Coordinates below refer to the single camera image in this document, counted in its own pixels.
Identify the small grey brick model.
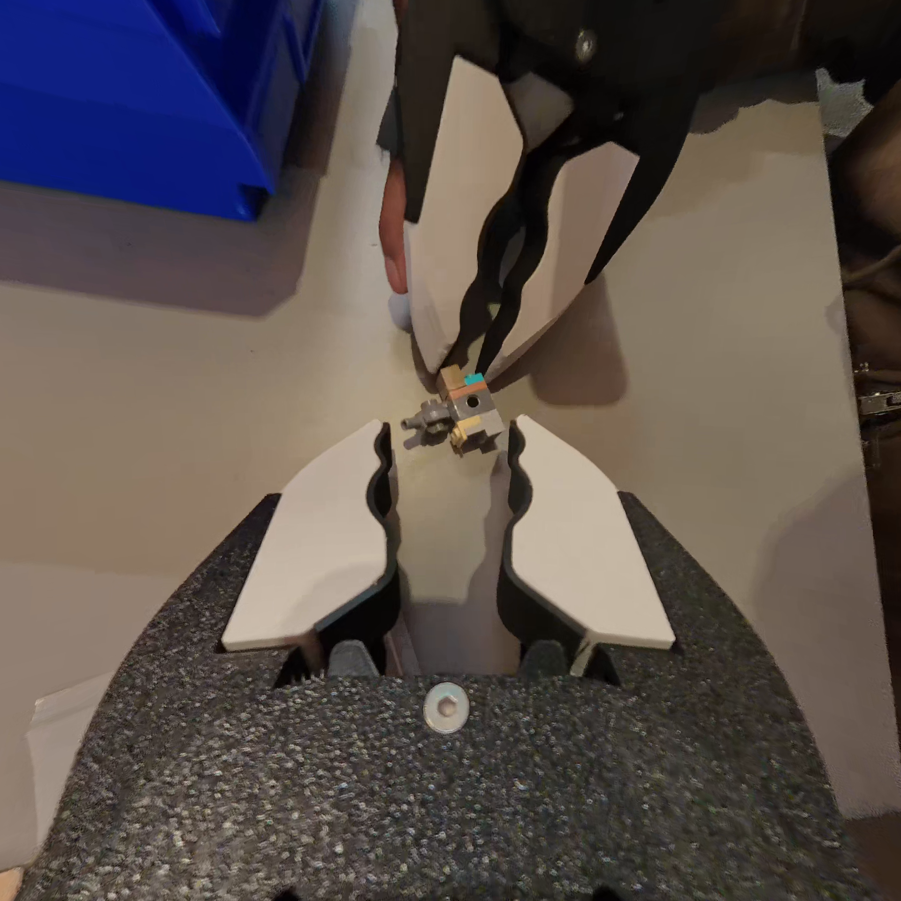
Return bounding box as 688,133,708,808
401,365,506,457

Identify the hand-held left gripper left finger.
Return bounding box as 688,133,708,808
220,420,398,652

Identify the blue plastic bin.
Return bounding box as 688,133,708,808
0,0,274,221
211,0,314,185

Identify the person's right hand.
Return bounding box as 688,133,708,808
379,165,411,297

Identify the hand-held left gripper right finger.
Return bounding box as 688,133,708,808
498,414,677,649

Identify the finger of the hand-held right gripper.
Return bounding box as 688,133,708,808
482,141,640,387
405,56,527,375

